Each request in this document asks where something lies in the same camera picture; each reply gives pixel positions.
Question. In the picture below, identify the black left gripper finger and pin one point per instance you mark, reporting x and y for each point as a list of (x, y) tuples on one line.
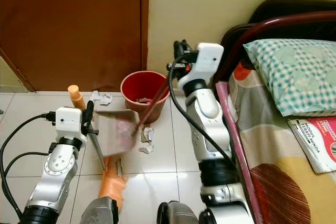
[(88, 111)]

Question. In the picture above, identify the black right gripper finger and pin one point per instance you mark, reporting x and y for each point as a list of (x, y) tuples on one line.
[(179, 50)]

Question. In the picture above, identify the orange broom with metal pole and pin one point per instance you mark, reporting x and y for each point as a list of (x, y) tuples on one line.
[(111, 184)]

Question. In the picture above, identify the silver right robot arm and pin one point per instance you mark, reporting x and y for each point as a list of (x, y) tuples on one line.
[(207, 129)]

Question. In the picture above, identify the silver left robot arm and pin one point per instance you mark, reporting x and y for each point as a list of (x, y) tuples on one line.
[(55, 174)]

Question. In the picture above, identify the white crumpled paper scrap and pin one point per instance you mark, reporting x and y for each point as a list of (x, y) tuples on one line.
[(147, 134), (101, 97), (145, 149)]

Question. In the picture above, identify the orange cushion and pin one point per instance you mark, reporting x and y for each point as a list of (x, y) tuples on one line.
[(242, 72)]

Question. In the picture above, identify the red plastic bucket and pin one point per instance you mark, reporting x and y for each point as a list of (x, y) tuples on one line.
[(136, 83)]

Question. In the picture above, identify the paper rubbish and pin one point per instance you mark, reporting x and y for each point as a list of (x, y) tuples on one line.
[(145, 100)]

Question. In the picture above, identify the grey left robot leg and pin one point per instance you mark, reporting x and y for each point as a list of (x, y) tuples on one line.
[(98, 213)]

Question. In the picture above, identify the grey robot leg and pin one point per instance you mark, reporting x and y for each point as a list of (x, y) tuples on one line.
[(98, 213), (181, 214)]

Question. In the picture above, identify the brown wooden door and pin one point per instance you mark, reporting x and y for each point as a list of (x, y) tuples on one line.
[(68, 24)]

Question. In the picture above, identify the green checkered pillow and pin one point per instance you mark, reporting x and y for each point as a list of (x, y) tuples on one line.
[(294, 77)]

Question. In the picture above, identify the dark brown headboard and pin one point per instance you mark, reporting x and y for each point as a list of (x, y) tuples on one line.
[(294, 4)]

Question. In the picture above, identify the grey right robot leg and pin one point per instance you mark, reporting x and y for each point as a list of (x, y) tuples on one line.
[(181, 214)]

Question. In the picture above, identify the yellow brown patterned bedsheet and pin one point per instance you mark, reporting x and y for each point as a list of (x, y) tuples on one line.
[(278, 150)]

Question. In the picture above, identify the red and white book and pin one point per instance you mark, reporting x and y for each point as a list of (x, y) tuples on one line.
[(315, 145)]

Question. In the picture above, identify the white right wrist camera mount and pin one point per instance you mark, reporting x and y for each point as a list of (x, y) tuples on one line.
[(207, 61)]

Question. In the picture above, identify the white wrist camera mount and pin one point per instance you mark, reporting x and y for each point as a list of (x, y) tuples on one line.
[(69, 123), (207, 61)]

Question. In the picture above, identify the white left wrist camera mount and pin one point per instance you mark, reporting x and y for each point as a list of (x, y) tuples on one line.
[(69, 123)]

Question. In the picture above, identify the brown wooden door frame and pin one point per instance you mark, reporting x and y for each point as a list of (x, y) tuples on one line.
[(144, 19)]

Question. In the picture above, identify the pink bed frame rail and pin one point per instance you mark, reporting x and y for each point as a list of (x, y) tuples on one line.
[(233, 140)]

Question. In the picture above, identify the dark red curved bed rail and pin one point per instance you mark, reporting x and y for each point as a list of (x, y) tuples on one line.
[(283, 22)]

